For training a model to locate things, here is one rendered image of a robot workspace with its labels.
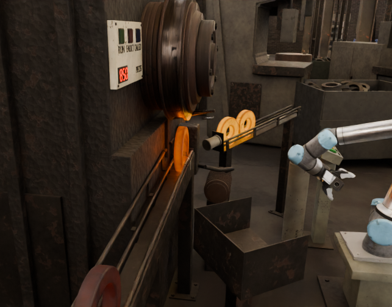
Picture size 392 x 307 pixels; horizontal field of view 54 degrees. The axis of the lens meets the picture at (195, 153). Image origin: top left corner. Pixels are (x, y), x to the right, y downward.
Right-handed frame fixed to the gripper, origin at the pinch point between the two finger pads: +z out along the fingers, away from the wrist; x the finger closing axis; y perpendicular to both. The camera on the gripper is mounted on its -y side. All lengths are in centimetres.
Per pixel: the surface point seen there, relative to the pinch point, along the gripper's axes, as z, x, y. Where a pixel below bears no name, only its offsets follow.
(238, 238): -63, 27, -38
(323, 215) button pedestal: 38, 23, 32
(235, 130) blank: -33, 14, 52
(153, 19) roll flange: -111, -8, 11
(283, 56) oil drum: 172, -66, 419
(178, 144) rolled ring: -78, 24, 6
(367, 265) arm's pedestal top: 10.1, 17.0, -27.4
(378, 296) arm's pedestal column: 24.5, 25.4, -32.1
